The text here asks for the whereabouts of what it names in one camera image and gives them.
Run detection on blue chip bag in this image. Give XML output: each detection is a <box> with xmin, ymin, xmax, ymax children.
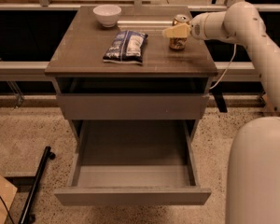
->
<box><xmin>103</xmin><ymin>30</ymin><xmax>147</xmax><ymax>63</ymax></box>

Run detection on white power cable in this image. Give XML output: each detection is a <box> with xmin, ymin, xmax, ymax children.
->
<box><xmin>209</xmin><ymin>43</ymin><xmax>237</xmax><ymax>91</ymax></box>

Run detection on closed grey top drawer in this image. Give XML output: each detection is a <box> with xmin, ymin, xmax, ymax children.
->
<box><xmin>57</xmin><ymin>93</ymin><xmax>209</xmax><ymax>120</ymax></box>

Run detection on black metal bar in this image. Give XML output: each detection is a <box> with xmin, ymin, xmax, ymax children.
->
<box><xmin>18</xmin><ymin>146</ymin><xmax>56</xmax><ymax>224</ymax></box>

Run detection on black thin cable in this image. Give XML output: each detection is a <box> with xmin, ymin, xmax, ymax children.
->
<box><xmin>0</xmin><ymin>182</ymin><xmax>17</xmax><ymax>224</ymax></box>

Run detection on grey drawer cabinet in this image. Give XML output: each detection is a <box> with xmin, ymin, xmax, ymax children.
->
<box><xmin>45</xmin><ymin>6</ymin><xmax>217</xmax><ymax>135</ymax></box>

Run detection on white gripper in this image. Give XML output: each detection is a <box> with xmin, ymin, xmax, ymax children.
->
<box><xmin>162</xmin><ymin>15</ymin><xmax>207</xmax><ymax>40</ymax></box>

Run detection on white ceramic bowl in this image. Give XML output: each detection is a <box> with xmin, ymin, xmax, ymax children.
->
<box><xmin>92</xmin><ymin>5</ymin><xmax>121</xmax><ymax>27</ymax></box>

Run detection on orange soda can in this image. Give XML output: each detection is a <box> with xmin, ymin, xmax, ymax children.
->
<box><xmin>169</xmin><ymin>14</ymin><xmax>189</xmax><ymax>50</ymax></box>

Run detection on brown cardboard sheet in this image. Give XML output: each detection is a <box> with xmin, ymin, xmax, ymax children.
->
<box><xmin>0</xmin><ymin>175</ymin><xmax>18</xmax><ymax>224</ymax></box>

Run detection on open grey middle drawer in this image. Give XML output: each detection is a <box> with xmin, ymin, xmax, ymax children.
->
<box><xmin>54</xmin><ymin>120</ymin><xmax>211</xmax><ymax>205</ymax></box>

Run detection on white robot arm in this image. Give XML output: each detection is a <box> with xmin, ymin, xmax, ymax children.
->
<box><xmin>162</xmin><ymin>2</ymin><xmax>280</xmax><ymax>224</ymax></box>

